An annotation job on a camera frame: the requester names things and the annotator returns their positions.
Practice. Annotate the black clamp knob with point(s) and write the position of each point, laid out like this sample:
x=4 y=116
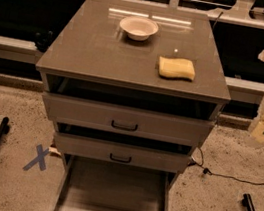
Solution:
x=43 y=41

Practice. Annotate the grey middle drawer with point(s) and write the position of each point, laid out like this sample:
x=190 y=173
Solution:
x=120 y=148

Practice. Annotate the yellow sponge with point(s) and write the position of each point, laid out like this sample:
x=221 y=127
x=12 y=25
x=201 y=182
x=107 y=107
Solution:
x=176 y=68

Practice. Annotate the blue tape cross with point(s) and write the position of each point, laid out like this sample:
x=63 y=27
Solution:
x=39 y=159

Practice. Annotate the grey top drawer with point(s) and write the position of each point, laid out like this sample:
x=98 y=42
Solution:
x=132 y=112

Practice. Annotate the white bowl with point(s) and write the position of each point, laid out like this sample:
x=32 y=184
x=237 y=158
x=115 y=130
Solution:
x=138 y=28

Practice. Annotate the grey bottom drawer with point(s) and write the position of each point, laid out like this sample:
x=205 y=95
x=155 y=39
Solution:
x=92 y=185

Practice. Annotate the grey drawer cabinet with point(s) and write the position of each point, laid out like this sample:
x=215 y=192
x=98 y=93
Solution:
x=94 y=48

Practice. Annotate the black antenna rod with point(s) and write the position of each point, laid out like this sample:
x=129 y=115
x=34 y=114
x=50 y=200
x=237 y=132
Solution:
x=216 y=20

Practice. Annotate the grey drawer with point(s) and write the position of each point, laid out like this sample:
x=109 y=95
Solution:
x=132 y=112
x=92 y=185
x=120 y=148

